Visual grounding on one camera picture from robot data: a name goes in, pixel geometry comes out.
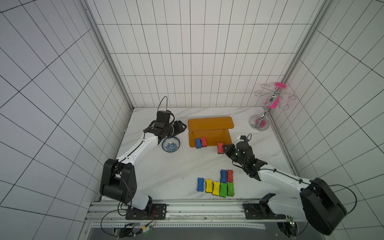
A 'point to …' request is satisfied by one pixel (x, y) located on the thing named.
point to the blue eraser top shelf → (200, 184)
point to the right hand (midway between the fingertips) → (216, 146)
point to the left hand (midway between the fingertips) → (182, 130)
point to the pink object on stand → (276, 100)
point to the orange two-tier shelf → (216, 130)
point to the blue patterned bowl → (171, 144)
